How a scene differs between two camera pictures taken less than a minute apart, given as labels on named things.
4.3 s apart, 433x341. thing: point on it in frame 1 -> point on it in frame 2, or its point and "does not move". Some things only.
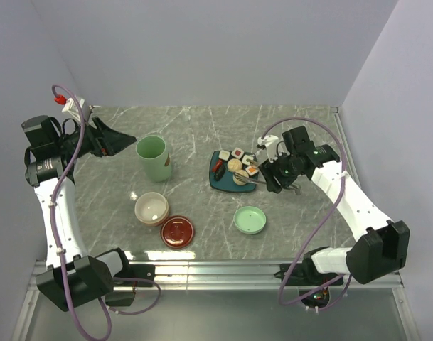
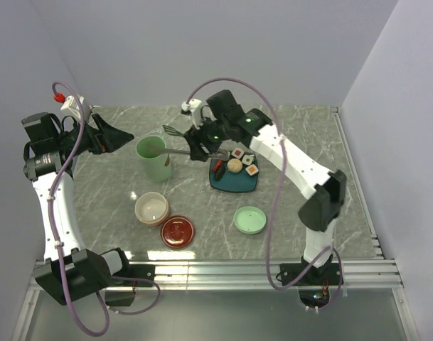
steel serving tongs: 295,187 -> 153,150
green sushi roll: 246,159 does not move
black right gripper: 269,170 -> 195,136
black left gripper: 115,141 does not move
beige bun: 234,165 does not move
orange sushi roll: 252,170 does not move
